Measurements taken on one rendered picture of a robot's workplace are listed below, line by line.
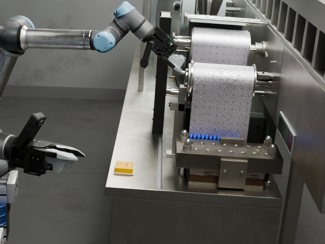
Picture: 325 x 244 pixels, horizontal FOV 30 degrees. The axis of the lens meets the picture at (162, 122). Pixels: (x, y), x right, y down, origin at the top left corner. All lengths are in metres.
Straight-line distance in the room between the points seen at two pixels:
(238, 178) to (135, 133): 0.68
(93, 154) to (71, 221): 1.11
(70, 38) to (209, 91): 0.57
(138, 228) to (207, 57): 0.79
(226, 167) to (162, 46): 0.53
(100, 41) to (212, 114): 0.53
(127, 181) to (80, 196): 1.91
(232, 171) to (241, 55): 0.57
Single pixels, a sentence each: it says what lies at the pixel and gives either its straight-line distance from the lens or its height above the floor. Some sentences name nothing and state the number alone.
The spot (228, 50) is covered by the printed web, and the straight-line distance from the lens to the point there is 2.60.
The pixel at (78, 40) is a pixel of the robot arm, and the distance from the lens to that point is 2.29.
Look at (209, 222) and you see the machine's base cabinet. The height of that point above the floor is 0.78.
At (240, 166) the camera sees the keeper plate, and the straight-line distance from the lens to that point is 2.27.
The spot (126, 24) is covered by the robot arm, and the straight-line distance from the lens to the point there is 2.37.
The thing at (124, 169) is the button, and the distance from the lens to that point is 2.36.
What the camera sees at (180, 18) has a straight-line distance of 3.37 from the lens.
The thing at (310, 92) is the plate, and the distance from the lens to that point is 1.86.
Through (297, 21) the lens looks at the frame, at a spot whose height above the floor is 1.55.
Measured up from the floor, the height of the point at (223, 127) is 1.07.
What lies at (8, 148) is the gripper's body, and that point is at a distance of 1.71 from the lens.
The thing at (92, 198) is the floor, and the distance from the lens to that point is 4.18.
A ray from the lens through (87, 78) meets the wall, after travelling 6.23.
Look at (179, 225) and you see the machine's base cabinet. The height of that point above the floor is 0.76.
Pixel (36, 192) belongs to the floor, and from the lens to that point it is 4.26.
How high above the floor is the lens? 1.87
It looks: 19 degrees down
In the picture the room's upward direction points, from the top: 4 degrees clockwise
